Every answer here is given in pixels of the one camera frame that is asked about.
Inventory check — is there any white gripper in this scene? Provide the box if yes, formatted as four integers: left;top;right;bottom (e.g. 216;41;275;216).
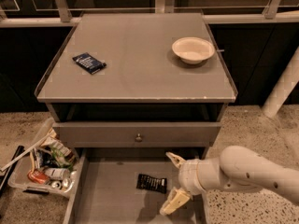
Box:
160;152;205;216

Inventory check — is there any black rxbar chocolate wrapper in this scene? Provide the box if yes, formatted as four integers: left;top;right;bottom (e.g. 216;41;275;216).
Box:
136;174;167;194

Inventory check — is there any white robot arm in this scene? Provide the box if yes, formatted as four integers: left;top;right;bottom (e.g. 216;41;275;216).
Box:
160;146;299;216

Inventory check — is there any round metal drawer knob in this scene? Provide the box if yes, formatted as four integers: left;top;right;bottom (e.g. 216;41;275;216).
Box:
135;133;143;143

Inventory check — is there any open grey middle drawer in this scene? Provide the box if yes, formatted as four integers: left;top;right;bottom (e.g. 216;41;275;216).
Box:
63;148;209;224

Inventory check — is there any closed grey top drawer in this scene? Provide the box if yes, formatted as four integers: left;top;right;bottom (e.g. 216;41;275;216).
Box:
53;121;221;148

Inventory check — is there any grey drawer cabinet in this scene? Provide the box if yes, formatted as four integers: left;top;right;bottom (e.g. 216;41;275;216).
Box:
34;12;239;154

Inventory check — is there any green white snack bag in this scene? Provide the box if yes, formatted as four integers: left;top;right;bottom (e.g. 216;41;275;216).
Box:
41;137;75;169

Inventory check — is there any white cylindrical can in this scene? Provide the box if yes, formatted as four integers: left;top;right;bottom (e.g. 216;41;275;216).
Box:
44;168;70;180

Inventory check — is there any clear plastic bin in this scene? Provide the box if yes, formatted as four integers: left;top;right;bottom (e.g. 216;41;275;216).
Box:
8;119;79;198

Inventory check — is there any white paper bowl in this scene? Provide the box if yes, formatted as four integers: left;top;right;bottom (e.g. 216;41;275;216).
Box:
172;37;215;64

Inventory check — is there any dark snack packet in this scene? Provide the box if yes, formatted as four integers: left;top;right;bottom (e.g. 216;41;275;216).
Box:
34;149;59;168

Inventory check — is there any orange snack packet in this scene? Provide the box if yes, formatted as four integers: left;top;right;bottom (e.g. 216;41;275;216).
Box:
27;170;50;185

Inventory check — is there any black flat object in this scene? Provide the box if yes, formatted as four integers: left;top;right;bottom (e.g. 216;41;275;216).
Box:
0;146;24;197

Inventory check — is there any metal railing frame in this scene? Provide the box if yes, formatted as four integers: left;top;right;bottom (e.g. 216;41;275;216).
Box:
0;0;299;27

